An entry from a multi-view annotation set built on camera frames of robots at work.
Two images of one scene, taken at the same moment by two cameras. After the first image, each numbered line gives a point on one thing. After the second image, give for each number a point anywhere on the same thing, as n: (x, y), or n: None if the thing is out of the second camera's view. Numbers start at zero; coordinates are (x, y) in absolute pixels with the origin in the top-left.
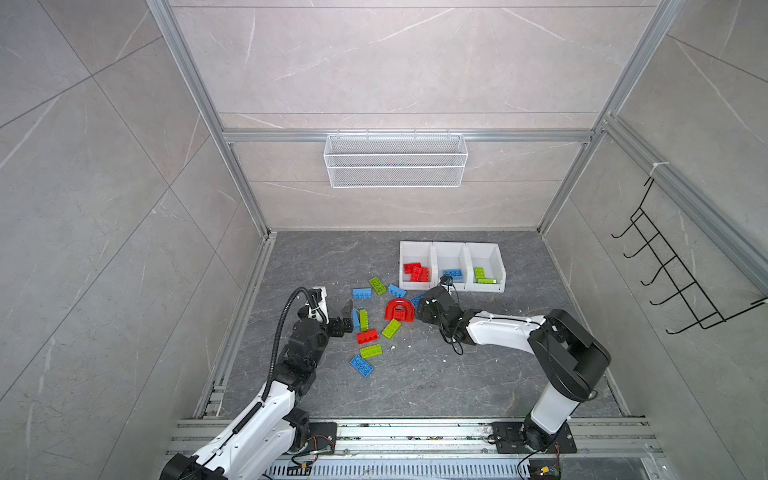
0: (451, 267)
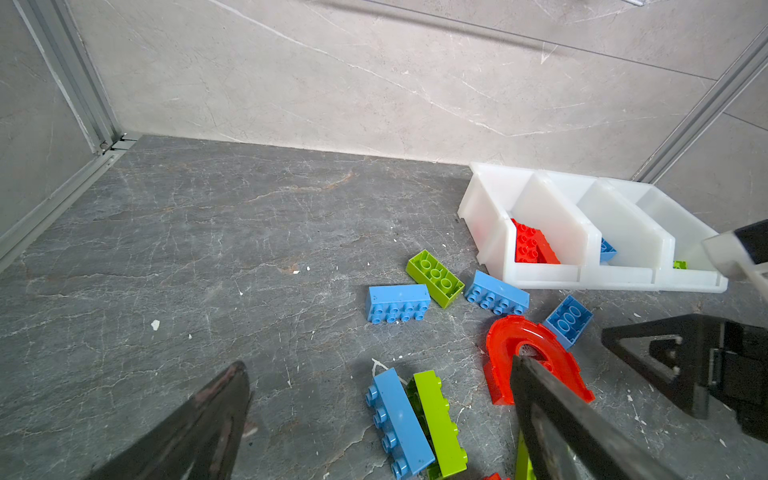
0: (551, 227)
